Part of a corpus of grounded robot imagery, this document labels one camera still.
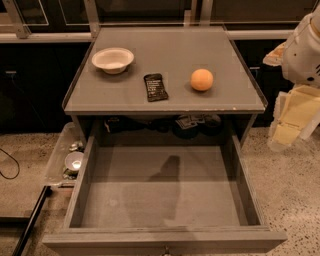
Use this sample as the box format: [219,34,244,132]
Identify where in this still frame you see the black cable on floor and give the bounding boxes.
[0,148,21,180]

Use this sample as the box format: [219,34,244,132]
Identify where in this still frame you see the small white bowl in bin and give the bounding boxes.
[65,151,84,171]

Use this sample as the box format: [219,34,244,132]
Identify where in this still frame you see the clear plastic storage bin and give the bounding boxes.
[44,122,85,187]

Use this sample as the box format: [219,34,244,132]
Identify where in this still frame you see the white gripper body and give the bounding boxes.
[282,31,320,87]

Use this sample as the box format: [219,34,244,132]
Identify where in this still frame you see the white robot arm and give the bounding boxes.
[263,6,320,152]

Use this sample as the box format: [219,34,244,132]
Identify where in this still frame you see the orange fruit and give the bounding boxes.
[190,69,214,91]

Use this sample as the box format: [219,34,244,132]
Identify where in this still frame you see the white paper bowl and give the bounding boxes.
[91,48,134,75]

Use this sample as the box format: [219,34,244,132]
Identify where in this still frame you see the dark items behind drawer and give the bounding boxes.
[104,114,223,139]

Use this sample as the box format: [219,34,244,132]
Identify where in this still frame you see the white metal window railing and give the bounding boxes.
[0,0,320,44]

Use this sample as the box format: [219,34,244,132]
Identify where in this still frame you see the grey wooden cabinet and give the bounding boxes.
[63,26,267,141]

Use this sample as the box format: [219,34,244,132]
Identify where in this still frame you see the open grey top drawer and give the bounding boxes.
[43,129,287,256]

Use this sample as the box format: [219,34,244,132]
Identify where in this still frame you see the black floor rail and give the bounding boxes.
[0,186,52,256]

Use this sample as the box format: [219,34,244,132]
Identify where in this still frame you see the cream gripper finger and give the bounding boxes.
[263,43,285,67]
[268,85,320,152]

